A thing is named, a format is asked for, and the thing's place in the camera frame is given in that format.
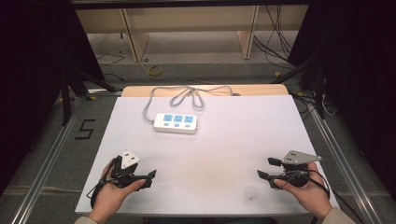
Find black metal stand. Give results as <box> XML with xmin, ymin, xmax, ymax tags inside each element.
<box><xmin>273</xmin><ymin>55</ymin><xmax>327</xmax><ymax>119</ymax></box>
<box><xmin>59</xmin><ymin>66</ymin><xmax>123</xmax><ymax>127</ymax></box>

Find light wooden desk frame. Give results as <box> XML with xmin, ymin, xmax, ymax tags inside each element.
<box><xmin>75</xmin><ymin>4</ymin><xmax>310</xmax><ymax>63</ymax></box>

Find bundle of black floor cables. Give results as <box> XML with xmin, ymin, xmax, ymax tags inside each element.
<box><xmin>252</xmin><ymin>4</ymin><xmax>297</xmax><ymax>70</ymax></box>

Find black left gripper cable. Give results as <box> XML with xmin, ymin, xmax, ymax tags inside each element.
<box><xmin>86</xmin><ymin>156</ymin><xmax>120</xmax><ymax>209</ymax></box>

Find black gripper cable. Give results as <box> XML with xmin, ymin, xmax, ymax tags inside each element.
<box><xmin>289</xmin><ymin>169</ymin><xmax>366</xmax><ymax>224</ymax></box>
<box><xmin>86</xmin><ymin>156</ymin><xmax>120</xmax><ymax>209</ymax></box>

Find black curtain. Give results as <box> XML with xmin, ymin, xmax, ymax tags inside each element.
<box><xmin>0</xmin><ymin>0</ymin><xmax>106</xmax><ymax>196</ymax></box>
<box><xmin>287</xmin><ymin>0</ymin><xmax>396</xmax><ymax>200</ymax></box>

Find aluminium floor rail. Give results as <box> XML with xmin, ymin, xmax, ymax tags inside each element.
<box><xmin>10</xmin><ymin>95</ymin><xmax>88</xmax><ymax>224</ymax></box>
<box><xmin>305</xmin><ymin>98</ymin><xmax>385</xmax><ymax>224</ymax></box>

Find person's left hand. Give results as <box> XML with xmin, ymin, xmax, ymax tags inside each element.
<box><xmin>89</xmin><ymin>159</ymin><xmax>148</xmax><ymax>223</ymax></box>

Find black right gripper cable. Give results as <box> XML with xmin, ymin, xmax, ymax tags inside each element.
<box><xmin>289</xmin><ymin>169</ymin><xmax>366</xmax><ymax>224</ymax></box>

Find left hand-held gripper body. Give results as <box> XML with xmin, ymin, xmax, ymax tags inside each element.
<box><xmin>110</xmin><ymin>150</ymin><xmax>148</xmax><ymax>189</ymax></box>

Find thin black floor cable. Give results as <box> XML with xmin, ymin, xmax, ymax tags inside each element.
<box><xmin>95</xmin><ymin>51</ymin><xmax>126</xmax><ymax>82</ymax></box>

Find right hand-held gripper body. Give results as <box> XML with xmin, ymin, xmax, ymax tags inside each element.
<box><xmin>276</xmin><ymin>150</ymin><xmax>323</xmax><ymax>181</ymax></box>

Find person's right hand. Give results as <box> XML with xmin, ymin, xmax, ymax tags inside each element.
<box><xmin>274</xmin><ymin>161</ymin><xmax>333</xmax><ymax>220</ymax></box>

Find white power strip blue sockets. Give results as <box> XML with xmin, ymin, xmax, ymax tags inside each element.
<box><xmin>152</xmin><ymin>112</ymin><xmax>201</xmax><ymax>135</ymax></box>

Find grey power strip cable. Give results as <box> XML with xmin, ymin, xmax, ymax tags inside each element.
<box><xmin>142</xmin><ymin>85</ymin><xmax>234</xmax><ymax>124</ymax></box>

